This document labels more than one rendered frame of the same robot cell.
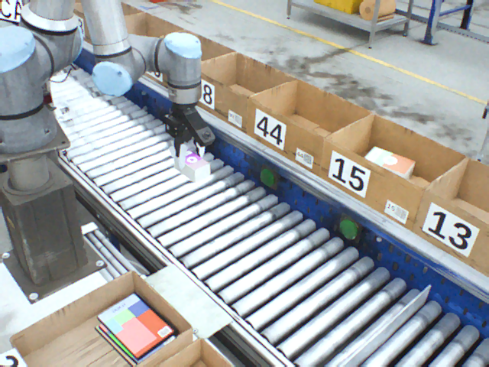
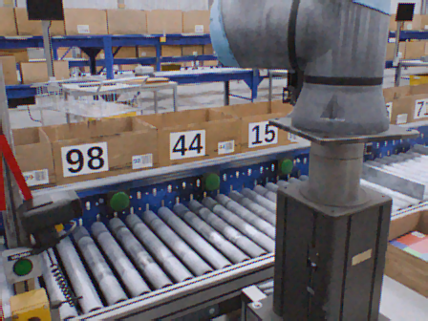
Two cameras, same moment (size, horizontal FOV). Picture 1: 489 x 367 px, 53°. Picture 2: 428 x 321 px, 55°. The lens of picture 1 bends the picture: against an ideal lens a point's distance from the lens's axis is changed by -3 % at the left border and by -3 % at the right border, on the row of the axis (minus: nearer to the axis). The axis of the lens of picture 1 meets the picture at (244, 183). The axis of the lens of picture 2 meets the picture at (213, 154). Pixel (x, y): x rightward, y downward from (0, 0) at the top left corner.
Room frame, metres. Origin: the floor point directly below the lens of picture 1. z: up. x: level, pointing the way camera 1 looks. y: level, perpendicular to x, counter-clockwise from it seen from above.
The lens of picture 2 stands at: (1.20, 1.47, 1.41)
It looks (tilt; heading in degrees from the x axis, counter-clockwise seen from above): 17 degrees down; 284
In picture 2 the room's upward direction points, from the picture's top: 1 degrees counter-clockwise
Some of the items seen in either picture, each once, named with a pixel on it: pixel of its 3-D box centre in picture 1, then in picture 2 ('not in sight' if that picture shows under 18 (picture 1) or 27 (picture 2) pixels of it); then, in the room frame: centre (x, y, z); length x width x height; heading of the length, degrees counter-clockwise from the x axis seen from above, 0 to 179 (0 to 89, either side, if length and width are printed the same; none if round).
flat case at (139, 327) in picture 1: (137, 324); (415, 248); (0.89, 0.28, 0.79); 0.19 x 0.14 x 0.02; 47
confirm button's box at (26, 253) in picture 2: not in sight; (22, 264); (1.77, 0.83, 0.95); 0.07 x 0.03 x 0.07; 44
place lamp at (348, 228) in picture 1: (348, 229); (287, 166); (1.31, -0.36, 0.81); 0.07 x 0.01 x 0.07; 44
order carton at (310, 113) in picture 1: (308, 124); (185, 135); (1.75, -0.24, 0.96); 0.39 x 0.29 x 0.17; 44
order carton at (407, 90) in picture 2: not in sight; (411, 102); (0.62, -1.32, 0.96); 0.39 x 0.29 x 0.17; 43
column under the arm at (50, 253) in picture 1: (42, 222); (328, 258); (1.15, 0.61, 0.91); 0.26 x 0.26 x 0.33; 43
